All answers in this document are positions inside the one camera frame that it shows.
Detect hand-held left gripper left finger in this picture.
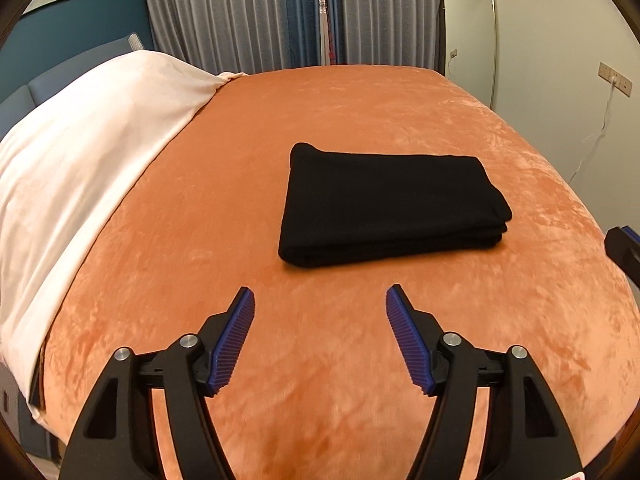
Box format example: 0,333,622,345
58,287,256,480

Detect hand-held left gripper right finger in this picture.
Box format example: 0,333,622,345
385,284,585,480

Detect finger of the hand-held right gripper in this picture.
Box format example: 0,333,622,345
604,226,640,278

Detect black pants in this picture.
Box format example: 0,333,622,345
277,142,514,268

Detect orange plush blanket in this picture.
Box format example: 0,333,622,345
36,63,640,480

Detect cream white blanket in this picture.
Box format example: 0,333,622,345
0,50,249,427

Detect standing mirror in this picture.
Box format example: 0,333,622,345
436,0,499,109

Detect blue upholstered headboard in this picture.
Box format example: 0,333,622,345
0,32,146,141

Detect grey curtain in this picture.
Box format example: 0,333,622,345
139,0,485,75

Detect white cable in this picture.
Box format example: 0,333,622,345
566,76,618,181

